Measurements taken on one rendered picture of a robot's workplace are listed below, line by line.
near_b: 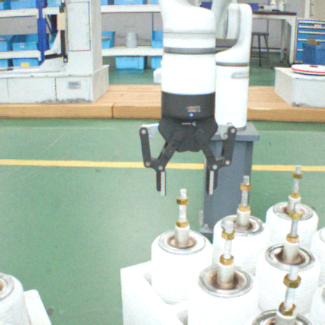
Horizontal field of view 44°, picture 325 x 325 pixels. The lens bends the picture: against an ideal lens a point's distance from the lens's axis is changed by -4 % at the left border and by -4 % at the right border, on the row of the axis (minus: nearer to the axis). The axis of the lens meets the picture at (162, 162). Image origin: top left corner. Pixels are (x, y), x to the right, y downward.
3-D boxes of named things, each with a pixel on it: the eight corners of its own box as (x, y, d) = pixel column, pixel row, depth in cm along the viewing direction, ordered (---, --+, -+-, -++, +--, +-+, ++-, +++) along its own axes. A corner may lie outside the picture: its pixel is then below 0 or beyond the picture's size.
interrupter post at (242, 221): (233, 224, 71) (235, 207, 70) (247, 223, 71) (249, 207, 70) (236, 231, 69) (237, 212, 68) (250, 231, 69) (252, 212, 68)
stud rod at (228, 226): (228, 275, 54) (232, 224, 51) (220, 273, 54) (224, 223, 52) (230, 270, 54) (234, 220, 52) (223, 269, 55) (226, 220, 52)
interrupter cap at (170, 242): (159, 258, 61) (159, 254, 61) (155, 233, 68) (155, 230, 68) (210, 254, 62) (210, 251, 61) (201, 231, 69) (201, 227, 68)
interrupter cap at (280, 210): (269, 204, 78) (269, 201, 78) (307, 204, 78) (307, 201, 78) (276, 222, 71) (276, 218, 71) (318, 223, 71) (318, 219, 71)
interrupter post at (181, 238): (175, 248, 63) (175, 229, 62) (173, 240, 66) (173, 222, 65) (190, 247, 64) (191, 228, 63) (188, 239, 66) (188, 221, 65)
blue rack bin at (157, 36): (153, 46, 552) (153, 30, 545) (181, 46, 550) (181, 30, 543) (149, 48, 505) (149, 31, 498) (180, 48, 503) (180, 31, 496)
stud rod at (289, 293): (291, 323, 44) (301, 268, 42) (284, 326, 44) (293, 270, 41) (285, 318, 45) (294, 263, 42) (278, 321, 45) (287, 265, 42)
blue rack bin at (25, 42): (25, 48, 564) (25, 33, 557) (51, 48, 561) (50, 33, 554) (11, 51, 517) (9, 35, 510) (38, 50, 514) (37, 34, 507)
